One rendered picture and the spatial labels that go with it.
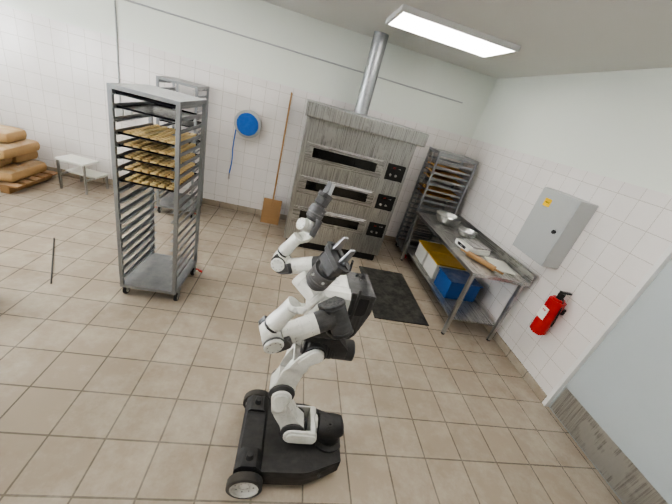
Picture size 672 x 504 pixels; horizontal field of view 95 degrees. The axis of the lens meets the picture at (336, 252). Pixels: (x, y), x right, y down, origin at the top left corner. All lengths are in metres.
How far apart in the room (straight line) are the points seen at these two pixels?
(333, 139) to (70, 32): 3.76
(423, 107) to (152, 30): 3.97
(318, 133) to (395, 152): 1.06
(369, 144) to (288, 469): 3.60
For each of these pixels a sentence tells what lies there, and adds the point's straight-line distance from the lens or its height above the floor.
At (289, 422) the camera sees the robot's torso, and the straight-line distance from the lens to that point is 2.12.
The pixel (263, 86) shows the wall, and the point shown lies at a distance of 5.27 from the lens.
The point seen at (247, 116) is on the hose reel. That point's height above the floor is 1.56.
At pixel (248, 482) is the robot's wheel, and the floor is 0.18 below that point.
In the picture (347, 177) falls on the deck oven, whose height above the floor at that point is 1.21.
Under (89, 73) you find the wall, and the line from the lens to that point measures 6.03.
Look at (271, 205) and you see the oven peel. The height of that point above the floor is 0.31.
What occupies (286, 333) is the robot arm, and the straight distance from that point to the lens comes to 1.25.
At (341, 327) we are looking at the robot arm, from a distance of 1.28.
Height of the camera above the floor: 2.11
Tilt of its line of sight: 25 degrees down
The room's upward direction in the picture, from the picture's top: 16 degrees clockwise
